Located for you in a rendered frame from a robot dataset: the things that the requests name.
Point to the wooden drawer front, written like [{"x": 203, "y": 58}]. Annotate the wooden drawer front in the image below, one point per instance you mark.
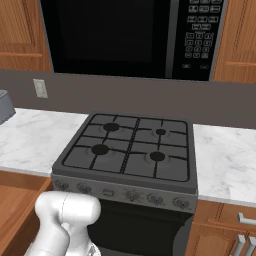
[{"x": 226, "y": 215}]

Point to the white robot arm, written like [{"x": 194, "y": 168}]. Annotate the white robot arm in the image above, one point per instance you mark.
[{"x": 63, "y": 216}]

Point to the black microwave oven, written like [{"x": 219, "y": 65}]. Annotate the black microwave oven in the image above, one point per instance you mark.
[{"x": 133, "y": 36}]

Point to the grey stove knob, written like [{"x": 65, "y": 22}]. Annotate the grey stove knob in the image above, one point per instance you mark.
[
  {"x": 61, "y": 185},
  {"x": 132, "y": 194},
  {"x": 181, "y": 202},
  {"x": 84, "y": 188},
  {"x": 155, "y": 199}
]

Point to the grey toaster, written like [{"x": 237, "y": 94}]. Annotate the grey toaster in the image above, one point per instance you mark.
[{"x": 5, "y": 106}]

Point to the wooden wall cupboard door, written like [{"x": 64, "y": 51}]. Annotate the wooden wall cupboard door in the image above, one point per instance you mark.
[
  {"x": 236, "y": 40},
  {"x": 20, "y": 33}
]

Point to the open wooden drawer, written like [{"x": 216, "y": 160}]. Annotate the open wooden drawer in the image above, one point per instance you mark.
[{"x": 16, "y": 210}]

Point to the wooden base cupboard door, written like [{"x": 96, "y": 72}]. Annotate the wooden base cupboard door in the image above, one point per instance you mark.
[{"x": 210, "y": 241}]

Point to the white wall socket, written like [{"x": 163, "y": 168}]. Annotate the white wall socket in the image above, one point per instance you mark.
[{"x": 40, "y": 88}]

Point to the grey gas stove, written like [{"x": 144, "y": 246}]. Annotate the grey gas stove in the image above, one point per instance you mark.
[{"x": 130, "y": 160}]

